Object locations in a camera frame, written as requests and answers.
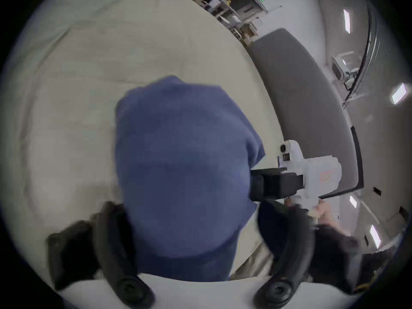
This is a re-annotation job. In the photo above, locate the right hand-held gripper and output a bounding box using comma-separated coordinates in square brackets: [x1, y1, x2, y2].
[250, 139, 342, 206]

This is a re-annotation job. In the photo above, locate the bed with beige sheet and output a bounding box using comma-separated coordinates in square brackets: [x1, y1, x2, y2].
[1, 0, 285, 283]

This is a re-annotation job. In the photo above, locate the person's right hand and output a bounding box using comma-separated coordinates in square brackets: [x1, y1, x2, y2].
[285, 197, 340, 228]

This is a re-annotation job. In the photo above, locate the dark blue shirt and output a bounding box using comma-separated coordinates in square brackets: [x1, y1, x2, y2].
[115, 75, 266, 283]

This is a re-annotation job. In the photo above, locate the grey padded headboard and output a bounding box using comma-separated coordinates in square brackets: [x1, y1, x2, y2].
[249, 28, 365, 200]

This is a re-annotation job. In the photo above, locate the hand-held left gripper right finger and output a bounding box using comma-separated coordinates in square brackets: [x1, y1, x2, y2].
[254, 200, 359, 309]

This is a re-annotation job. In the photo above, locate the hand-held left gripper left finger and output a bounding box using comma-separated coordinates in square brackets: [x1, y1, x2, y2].
[47, 201, 156, 309]

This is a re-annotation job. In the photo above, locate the row of tables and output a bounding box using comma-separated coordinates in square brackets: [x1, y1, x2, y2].
[175, 0, 260, 45]

